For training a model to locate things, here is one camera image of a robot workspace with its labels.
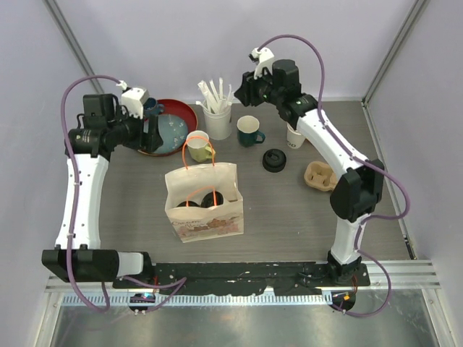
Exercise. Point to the wrapped white straw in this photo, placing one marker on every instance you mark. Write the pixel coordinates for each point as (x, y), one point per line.
(215, 98)

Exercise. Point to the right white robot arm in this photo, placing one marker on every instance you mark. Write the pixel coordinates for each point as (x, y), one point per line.
(360, 184)

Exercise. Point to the yellow mug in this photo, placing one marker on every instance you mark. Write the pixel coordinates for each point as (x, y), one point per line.
(198, 144)

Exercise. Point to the red round tray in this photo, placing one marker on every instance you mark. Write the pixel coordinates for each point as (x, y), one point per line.
(181, 110)

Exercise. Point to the stack of black cup lids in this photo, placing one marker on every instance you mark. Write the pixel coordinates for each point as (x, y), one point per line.
(274, 160)

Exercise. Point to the blue mug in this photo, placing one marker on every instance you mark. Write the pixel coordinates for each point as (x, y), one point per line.
(152, 107)

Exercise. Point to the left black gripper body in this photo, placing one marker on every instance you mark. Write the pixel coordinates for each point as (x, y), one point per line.
(130, 131)

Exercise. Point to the black lid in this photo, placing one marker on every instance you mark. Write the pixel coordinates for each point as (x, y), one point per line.
(188, 204)
(212, 199)

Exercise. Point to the stack of white paper cups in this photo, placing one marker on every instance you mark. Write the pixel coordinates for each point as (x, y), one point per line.
(294, 139)

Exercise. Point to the dark green mug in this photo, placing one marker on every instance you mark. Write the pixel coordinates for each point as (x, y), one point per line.
(248, 131)

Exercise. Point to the white straw holder cup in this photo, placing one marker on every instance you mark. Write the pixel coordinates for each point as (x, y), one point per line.
(218, 125)

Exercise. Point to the blue grey plate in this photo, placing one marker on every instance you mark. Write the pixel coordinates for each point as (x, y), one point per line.
(173, 131)

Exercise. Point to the printed paper takeout bag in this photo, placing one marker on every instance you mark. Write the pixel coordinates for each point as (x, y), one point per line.
(192, 183)

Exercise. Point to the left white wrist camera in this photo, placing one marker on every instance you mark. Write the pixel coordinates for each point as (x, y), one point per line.
(134, 99)

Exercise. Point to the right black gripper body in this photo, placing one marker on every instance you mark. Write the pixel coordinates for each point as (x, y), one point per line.
(264, 91)

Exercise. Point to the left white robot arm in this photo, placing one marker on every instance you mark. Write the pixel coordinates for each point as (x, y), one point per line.
(107, 122)

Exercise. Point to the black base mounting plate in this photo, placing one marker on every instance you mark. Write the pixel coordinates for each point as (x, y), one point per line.
(248, 278)

